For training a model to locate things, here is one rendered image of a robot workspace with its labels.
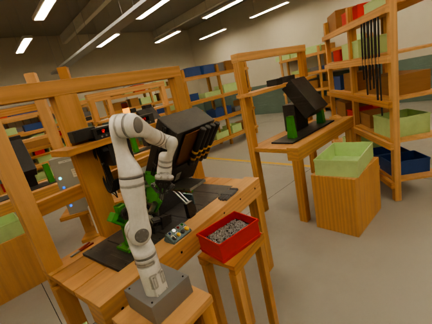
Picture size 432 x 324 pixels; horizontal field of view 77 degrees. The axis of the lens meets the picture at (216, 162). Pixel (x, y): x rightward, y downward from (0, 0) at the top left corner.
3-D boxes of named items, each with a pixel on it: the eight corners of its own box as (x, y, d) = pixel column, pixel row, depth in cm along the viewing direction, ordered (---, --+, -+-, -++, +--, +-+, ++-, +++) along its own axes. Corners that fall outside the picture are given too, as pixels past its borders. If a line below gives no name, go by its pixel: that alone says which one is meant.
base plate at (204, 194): (233, 188, 224) (233, 185, 223) (121, 273, 143) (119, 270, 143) (195, 184, 250) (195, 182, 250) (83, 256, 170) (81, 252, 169)
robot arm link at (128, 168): (103, 114, 97) (113, 183, 102) (125, 112, 94) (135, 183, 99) (119, 114, 106) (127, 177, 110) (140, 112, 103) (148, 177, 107)
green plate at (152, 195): (168, 201, 180) (165, 170, 179) (158, 204, 174) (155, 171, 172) (157, 199, 188) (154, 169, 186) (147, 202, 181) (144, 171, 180)
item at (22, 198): (205, 176, 267) (181, 76, 241) (47, 274, 158) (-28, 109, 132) (198, 176, 273) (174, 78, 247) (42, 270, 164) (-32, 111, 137)
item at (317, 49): (370, 108, 833) (366, 31, 772) (281, 115, 1070) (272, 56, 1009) (377, 105, 866) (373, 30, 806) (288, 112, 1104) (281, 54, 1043)
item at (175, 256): (261, 193, 233) (259, 177, 229) (110, 333, 123) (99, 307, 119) (247, 191, 242) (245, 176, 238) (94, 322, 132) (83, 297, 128)
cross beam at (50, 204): (184, 150, 258) (182, 141, 255) (39, 218, 162) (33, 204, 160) (181, 150, 261) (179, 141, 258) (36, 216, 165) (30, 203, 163)
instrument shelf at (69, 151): (177, 121, 221) (176, 116, 220) (69, 157, 155) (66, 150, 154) (157, 123, 237) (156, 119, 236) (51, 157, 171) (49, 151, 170)
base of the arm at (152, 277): (170, 285, 117) (161, 251, 113) (154, 299, 110) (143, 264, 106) (157, 279, 123) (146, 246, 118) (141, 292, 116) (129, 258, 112)
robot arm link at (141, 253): (119, 221, 110) (132, 258, 114) (126, 229, 102) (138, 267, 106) (141, 212, 114) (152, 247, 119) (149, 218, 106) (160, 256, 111)
